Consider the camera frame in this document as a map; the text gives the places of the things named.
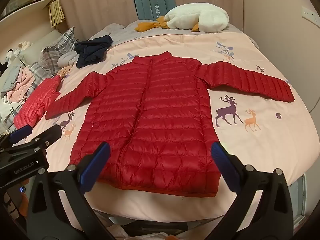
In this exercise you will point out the large red down jacket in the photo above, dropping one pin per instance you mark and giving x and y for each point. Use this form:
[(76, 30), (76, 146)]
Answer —
[(155, 120)]

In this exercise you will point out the grey bed sheet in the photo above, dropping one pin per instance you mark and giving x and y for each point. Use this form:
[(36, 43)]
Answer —
[(120, 30)]

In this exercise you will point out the group of small stuffed toys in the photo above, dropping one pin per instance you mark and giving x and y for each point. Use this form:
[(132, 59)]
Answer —
[(15, 52)]

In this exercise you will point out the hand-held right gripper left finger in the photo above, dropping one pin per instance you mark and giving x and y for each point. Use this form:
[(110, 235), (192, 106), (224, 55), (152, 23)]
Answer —
[(94, 168)]

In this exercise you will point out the grey blue clothing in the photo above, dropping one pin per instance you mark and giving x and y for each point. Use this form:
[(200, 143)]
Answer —
[(10, 77)]

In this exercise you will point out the navy blue garment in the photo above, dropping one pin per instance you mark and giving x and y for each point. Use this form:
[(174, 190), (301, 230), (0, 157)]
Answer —
[(92, 51)]

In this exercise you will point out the white goose plush toy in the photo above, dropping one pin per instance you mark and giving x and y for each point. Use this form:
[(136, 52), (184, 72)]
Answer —
[(197, 15)]

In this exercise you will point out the small red down jacket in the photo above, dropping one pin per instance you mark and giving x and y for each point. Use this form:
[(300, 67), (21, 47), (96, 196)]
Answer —
[(32, 102)]

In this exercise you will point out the beige curtain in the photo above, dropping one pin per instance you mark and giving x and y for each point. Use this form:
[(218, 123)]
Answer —
[(100, 0)]

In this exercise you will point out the grey garment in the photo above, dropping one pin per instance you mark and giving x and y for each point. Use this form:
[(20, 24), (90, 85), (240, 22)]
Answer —
[(67, 58)]

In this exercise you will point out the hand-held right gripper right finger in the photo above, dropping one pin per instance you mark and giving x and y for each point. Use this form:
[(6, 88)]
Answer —
[(225, 167)]

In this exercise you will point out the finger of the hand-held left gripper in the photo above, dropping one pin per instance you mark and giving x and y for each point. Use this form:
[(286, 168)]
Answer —
[(21, 133), (50, 135)]

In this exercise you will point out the large plaid pillow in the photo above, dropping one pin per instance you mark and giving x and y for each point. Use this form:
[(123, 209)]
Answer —
[(60, 45)]

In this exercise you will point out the peach printed cloth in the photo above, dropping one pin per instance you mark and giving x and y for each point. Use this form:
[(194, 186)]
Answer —
[(64, 72)]

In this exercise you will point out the small plaid pillow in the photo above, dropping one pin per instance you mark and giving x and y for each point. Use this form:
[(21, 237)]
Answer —
[(40, 71)]

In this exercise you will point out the hanging yellow paper bundle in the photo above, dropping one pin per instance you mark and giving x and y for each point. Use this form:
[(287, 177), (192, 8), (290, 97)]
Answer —
[(57, 12)]

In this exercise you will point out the white wall shelf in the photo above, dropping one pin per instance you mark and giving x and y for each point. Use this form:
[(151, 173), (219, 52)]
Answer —
[(22, 12)]

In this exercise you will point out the pink clothing pile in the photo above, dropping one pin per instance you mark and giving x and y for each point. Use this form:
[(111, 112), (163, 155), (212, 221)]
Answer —
[(22, 82)]

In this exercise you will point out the white power strip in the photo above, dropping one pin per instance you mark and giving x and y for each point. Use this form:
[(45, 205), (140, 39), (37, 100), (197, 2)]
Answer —
[(311, 14)]

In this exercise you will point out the pink deer printed quilt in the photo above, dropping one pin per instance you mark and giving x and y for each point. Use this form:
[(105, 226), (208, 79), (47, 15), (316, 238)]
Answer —
[(262, 142)]

